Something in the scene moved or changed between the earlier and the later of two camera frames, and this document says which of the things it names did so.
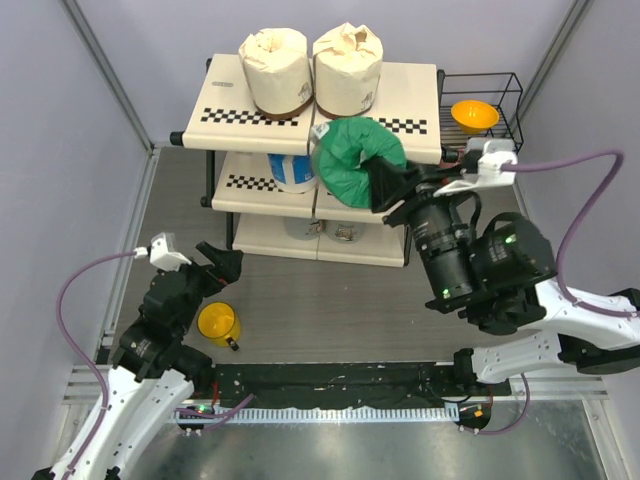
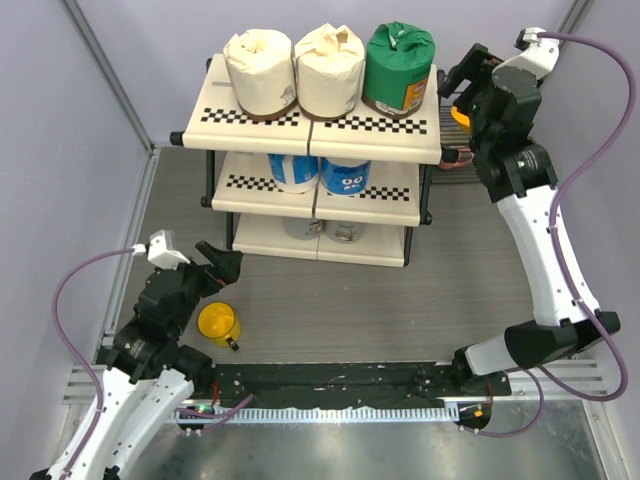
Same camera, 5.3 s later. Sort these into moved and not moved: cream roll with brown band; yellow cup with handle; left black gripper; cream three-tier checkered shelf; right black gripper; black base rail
Moved: cream roll with brown band; right black gripper
Not moved: cream three-tier checkered shelf; yellow cup with handle; left black gripper; black base rail
